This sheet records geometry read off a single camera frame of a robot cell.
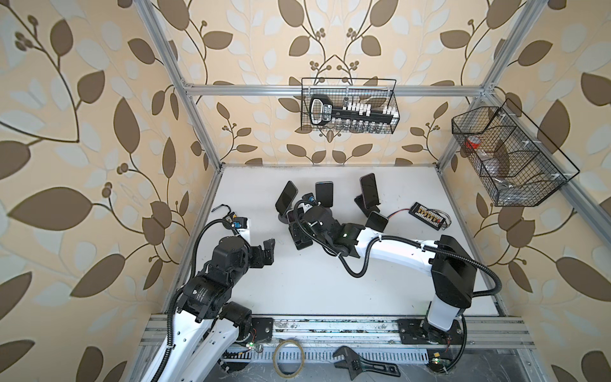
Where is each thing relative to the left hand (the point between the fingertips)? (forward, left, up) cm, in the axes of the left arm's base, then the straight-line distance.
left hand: (262, 240), depth 72 cm
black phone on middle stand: (+25, -19, -7) cm, 32 cm away
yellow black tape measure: (-1, +4, +12) cm, 13 cm away
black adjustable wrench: (-29, -29, -19) cm, 45 cm away
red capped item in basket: (+38, -73, +9) cm, 83 cm away
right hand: (+10, -11, -5) cm, 15 cm away
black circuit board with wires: (+22, -64, -19) cm, 70 cm away
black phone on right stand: (+29, -38, -10) cm, 49 cm away
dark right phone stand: (+30, -35, -19) cm, 50 cm away
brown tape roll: (-29, -6, -18) cm, 35 cm away
